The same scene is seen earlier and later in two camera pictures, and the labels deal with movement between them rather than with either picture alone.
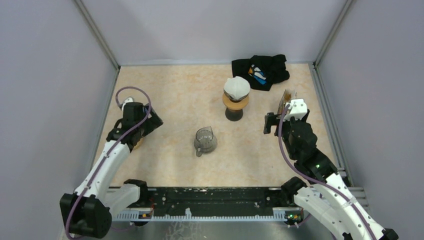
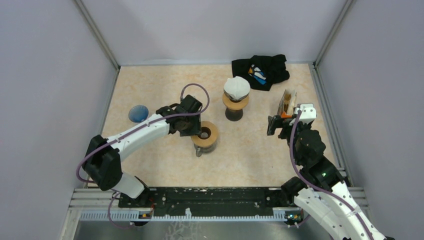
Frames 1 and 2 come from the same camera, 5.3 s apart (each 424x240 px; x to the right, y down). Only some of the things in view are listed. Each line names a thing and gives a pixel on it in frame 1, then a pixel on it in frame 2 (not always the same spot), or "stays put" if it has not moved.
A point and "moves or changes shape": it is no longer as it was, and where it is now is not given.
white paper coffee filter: (237, 86) stays put
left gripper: (153, 121) to (196, 129)
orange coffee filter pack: (287, 97) stays put
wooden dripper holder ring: (235, 105) stays put
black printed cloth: (261, 71) stays put
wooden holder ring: (138, 143) moves or changes shape
